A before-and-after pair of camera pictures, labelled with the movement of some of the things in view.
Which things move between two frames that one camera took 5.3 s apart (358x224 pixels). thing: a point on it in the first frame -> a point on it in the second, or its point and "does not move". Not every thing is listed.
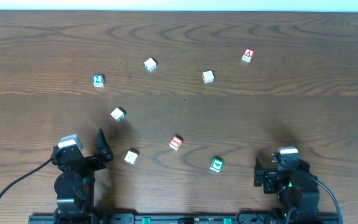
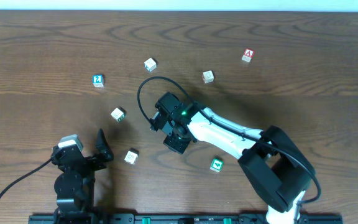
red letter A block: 248,55 does not move
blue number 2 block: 97,80 does not move
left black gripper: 91,160 does not move
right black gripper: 266,175 -> 159,121
